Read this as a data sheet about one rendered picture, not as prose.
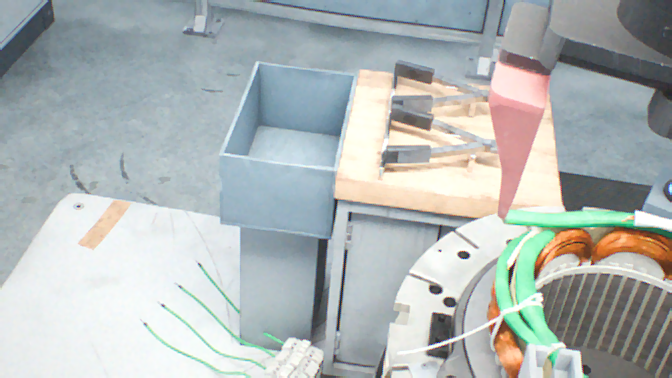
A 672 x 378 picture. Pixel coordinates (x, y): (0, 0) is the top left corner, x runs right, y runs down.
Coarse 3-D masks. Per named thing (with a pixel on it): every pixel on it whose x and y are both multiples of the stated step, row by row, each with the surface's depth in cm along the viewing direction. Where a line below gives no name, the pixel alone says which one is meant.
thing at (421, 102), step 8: (392, 96) 82; (400, 96) 82; (408, 96) 82; (416, 96) 82; (424, 96) 82; (432, 96) 82; (392, 104) 82; (400, 104) 82; (408, 104) 82; (416, 104) 82; (424, 104) 82; (432, 104) 82
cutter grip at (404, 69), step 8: (400, 64) 87; (408, 64) 87; (416, 64) 87; (400, 72) 87; (408, 72) 87; (416, 72) 86; (424, 72) 86; (432, 72) 86; (416, 80) 87; (424, 80) 87
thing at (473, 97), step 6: (450, 96) 83; (456, 96) 84; (462, 96) 84; (468, 96) 84; (474, 96) 84; (480, 96) 84; (438, 102) 83; (444, 102) 83; (450, 102) 83; (456, 102) 83; (462, 102) 83; (468, 102) 84; (474, 102) 84
